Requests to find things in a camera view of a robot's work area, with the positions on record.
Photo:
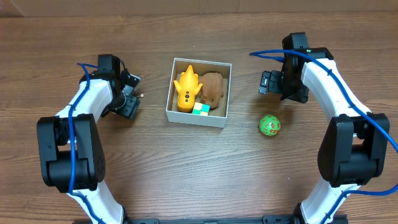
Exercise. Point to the green numbered ball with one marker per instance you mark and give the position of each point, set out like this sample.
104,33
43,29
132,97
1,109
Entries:
269,125

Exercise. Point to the white cardboard box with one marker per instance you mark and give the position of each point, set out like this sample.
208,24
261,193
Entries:
216,118

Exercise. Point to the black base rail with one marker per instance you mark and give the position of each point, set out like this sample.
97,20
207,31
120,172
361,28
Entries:
266,219

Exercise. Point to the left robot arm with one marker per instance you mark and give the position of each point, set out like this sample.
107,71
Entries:
70,150

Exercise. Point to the brown plush animal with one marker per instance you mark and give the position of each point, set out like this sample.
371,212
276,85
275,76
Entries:
212,89

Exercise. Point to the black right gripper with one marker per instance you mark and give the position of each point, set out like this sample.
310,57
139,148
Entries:
280,83

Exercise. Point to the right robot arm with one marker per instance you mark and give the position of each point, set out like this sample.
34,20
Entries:
354,146

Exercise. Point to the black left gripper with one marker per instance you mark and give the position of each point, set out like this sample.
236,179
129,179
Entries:
131,93

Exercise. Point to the multicoloured cube puzzle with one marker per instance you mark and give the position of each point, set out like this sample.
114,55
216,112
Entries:
201,109

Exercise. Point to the yellow plastic toy figure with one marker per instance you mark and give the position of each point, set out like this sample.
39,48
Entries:
187,87

